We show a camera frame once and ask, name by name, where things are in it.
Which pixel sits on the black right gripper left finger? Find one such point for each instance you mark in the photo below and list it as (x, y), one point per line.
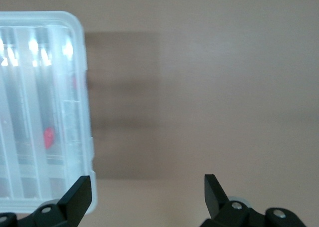
(74, 202)

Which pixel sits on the clear ribbed plastic lid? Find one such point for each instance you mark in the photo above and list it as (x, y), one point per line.
(37, 99)

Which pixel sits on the red block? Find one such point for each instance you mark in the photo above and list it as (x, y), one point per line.
(48, 137)

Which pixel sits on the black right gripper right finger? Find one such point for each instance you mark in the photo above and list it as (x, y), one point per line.
(216, 202)

